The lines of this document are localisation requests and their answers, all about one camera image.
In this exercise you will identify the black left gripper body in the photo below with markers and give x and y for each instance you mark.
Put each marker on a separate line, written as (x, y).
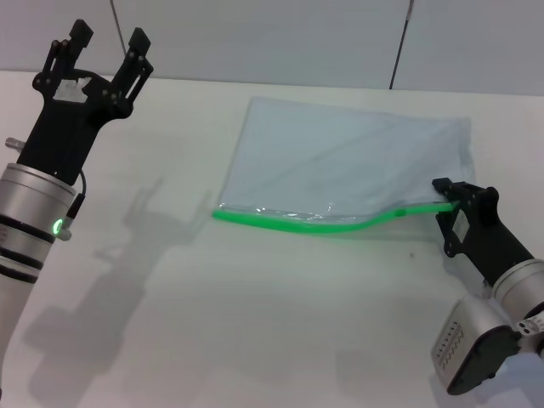
(64, 127)

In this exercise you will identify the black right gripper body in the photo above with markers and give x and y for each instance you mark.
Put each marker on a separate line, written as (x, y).
(489, 242)

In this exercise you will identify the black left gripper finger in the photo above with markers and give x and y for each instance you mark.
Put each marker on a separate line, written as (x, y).
(76, 36)
(136, 64)

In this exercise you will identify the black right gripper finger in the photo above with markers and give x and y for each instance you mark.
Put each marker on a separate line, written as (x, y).
(467, 191)
(446, 231)

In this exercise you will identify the green zipper slider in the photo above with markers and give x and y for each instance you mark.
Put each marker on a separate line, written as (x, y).
(400, 212)

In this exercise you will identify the clear green-edged document bag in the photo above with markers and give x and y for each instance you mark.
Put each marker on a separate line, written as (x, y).
(340, 161)

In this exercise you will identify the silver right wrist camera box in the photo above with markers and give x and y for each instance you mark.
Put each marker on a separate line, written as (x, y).
(463, 340)

